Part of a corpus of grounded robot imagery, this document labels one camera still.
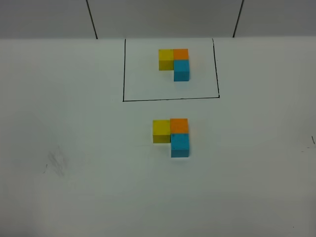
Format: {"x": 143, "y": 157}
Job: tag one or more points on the blue template block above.
{"x": 181, "y": 70}

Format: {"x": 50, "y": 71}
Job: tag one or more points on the yellow template block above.
{"x": 165, "y": 59}

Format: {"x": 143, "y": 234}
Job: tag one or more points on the orange template block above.
{"x": 181, "y": 54}

